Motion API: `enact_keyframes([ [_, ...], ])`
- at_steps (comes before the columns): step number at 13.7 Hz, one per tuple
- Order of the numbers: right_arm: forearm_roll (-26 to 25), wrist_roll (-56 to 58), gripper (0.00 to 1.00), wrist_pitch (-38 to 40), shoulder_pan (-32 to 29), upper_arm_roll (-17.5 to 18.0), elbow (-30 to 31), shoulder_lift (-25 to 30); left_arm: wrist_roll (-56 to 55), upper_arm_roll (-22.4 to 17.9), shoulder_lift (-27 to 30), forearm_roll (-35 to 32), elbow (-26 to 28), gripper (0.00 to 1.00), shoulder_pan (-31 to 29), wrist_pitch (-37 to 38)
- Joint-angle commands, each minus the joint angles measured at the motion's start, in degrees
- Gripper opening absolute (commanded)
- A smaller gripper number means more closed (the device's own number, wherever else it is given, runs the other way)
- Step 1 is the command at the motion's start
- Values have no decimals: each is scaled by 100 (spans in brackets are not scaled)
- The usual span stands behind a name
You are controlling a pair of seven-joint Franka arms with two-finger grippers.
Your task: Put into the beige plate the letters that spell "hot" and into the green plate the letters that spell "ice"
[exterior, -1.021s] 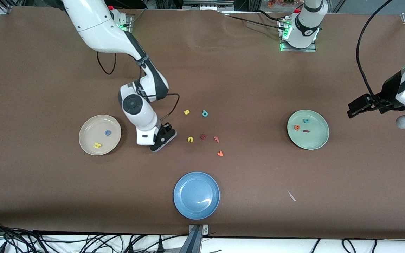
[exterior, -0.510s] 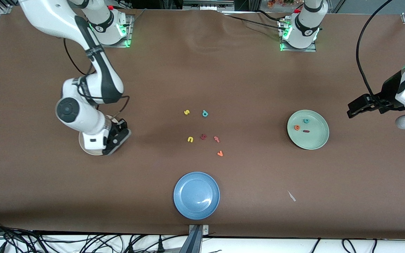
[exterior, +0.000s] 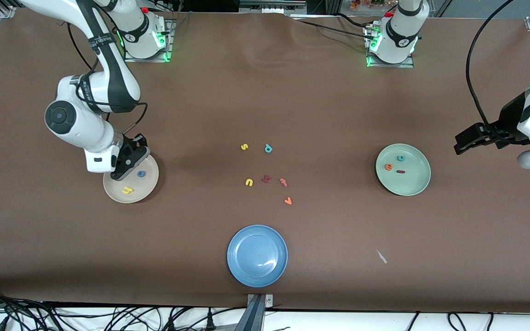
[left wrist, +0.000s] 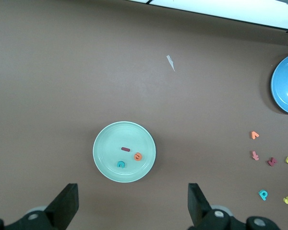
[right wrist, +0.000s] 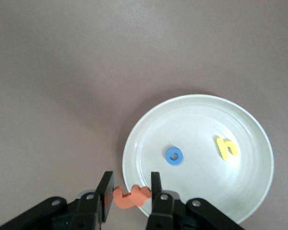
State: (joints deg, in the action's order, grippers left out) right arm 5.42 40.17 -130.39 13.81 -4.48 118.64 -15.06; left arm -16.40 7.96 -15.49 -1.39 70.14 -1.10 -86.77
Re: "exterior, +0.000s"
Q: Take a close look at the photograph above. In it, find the blue round plate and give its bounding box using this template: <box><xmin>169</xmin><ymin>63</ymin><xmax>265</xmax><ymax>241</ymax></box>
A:
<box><xmin>227</xmin><ymin>224</ymin><xmax>288</xmax><ymax>288</ymax></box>

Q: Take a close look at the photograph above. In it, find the short black right arm cable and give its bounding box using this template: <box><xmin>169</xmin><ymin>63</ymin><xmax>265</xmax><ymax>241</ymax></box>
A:
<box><xmin>106</xmin><ymin>102</ymin><xmax>149</xmax><ymax>137</ymax></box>

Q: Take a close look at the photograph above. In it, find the black cable to arm base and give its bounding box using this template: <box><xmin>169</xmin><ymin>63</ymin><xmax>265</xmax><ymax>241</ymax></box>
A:
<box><xmin>293</xmin><ymin>16</ymin><xmax>376</xmax><ymax>42</ymax></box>

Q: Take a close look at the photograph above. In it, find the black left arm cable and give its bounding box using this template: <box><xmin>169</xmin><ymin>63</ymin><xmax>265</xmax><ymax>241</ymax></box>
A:
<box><xmin>466</xmin><ymin>0</ymin><xmax>516</xmax><ymax>138</ymax></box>

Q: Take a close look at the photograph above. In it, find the grey background device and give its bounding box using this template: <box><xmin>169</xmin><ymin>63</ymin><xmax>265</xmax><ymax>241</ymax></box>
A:
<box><xmin>240</xmin><ymin>0</ymin><xmax>307</xmax><ymax>13</ymax></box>

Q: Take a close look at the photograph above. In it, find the green round plate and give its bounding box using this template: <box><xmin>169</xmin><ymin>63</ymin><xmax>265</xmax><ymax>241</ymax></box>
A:
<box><xmin>375</xmin><ymin>143</ymin><xmax>432</xmax><ymax>197</ymax></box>

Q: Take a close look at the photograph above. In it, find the long black right arm cable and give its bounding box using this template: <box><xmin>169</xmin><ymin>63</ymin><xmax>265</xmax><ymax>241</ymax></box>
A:
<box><xmin>66</xmin><ymin>21</ymin><xmax>98</xmax><ymax>74</ymax></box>

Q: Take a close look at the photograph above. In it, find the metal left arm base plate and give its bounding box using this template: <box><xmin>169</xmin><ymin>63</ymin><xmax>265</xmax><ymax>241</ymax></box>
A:
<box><xmin>365</xmin><ymin>25</ymin><xmax>415</xmax><ymax>68</ymax></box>

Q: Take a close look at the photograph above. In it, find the beige round plate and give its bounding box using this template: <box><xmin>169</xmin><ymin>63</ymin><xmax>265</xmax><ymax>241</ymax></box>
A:
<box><xmin>103</xmin><ymin>154</ymin><xmax>160</xmax><ymax>204</ymax></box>

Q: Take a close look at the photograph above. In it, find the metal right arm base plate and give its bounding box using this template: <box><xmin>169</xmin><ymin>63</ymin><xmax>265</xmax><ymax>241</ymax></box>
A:
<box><xmin>123</xmin><ymin>18</ymin><xmax>174</xmax><ymax>63</ymax></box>

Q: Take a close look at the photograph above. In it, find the brown table cover sheet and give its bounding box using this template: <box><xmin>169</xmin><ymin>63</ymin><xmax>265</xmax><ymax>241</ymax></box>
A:
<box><xmin>0</xmin><ymin>8</ymin><xmax>530</xmax><ymax>314</ymax></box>

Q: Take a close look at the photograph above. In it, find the grey metal mount bracket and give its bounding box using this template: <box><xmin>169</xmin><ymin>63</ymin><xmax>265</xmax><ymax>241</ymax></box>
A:
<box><xmin>247</xmin><ymin>294</ymin><xmax>274</xmax><ymax>331</ymax></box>

